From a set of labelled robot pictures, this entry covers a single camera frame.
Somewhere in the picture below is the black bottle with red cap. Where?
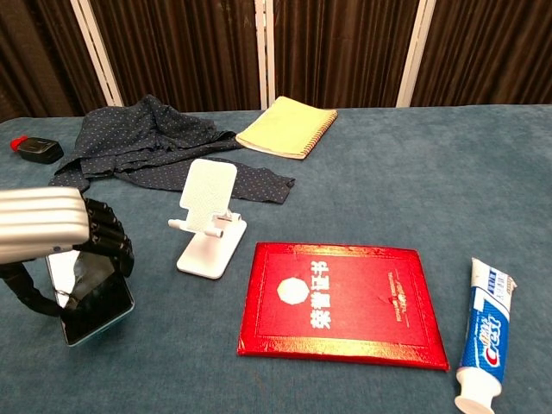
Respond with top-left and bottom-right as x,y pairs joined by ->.
8,135 -> 65,166

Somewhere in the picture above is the blue white toothpaste tube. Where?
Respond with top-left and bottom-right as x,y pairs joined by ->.
454,256 -> 518,414

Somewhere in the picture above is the white folding phone stand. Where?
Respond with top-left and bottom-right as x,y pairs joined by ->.
167,158 -> 248,280

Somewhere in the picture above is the black smartphone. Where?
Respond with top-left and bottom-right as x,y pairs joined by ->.
45,248 -> 136,348

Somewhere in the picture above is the navy dotted shirt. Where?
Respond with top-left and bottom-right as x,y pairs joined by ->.
47,93 -> 297,205

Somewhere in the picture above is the red gold certificate folder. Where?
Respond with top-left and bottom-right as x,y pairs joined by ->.
235,241 -> 451,373

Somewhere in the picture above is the white screen frame post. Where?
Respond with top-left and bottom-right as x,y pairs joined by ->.
395,0 -> 436,108
254,0 -> 277,111
71,0 -> 124,108

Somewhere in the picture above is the yellow spiral notebook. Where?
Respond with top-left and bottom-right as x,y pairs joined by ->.
235,95 -> 339,161

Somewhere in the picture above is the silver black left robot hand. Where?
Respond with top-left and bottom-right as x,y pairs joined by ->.
0,185 -> 136,319

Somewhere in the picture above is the brown pleated curtain panel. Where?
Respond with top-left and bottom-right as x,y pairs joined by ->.
273,0 -> 419,109
0,0 -> 107,124
411,0 -> 552,108
90,0 -> 262,114

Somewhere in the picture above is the blue felt table cover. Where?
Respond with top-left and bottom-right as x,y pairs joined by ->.
0,103 -> 552,414

